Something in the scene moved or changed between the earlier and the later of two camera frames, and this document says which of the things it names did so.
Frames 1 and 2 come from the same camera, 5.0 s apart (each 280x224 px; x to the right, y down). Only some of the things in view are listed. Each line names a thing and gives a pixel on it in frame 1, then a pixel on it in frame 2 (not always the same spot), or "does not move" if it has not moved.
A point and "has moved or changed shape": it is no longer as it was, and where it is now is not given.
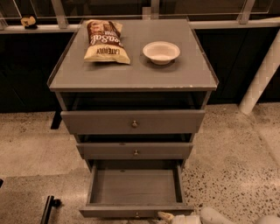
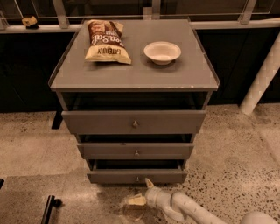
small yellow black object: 29,23 does not move
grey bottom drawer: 135,188 has moved or changed shape
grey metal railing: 61,23 does not move
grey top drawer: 132,122 does not move
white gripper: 184,220 → 153,195
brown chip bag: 104,42 does not move
